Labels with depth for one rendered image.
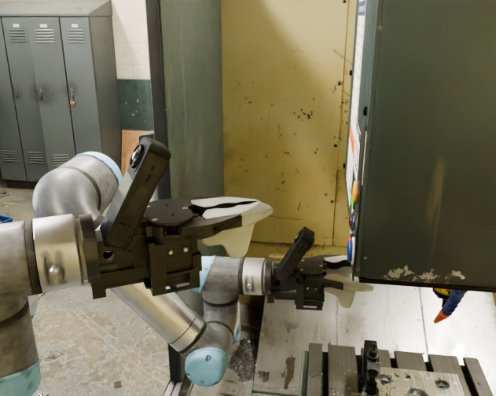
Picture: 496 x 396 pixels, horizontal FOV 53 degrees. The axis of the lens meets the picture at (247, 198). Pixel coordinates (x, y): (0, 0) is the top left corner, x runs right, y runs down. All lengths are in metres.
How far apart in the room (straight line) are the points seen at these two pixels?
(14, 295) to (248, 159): 1.55
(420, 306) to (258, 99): 1.02
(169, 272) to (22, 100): 5.37
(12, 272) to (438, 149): 0.46
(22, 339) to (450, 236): 0.48
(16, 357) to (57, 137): 5.16
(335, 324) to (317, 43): 1.05
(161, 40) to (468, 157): 0.84
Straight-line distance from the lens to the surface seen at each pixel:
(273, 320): 2.00
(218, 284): 1.01
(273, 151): 1.97
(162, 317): 0.93
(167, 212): 0.54
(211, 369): 0.94
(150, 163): 0.50
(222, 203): 0.57
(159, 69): 1.26
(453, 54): 0.58
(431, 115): 0.59
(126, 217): 0.51
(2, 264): 0.51
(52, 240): 0.51
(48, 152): 5.75
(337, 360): 1.58
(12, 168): 6.17
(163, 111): 1.28
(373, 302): 2.07
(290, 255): 0.97
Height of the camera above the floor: 1.86
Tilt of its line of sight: 20 degrees down
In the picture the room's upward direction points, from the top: straight up
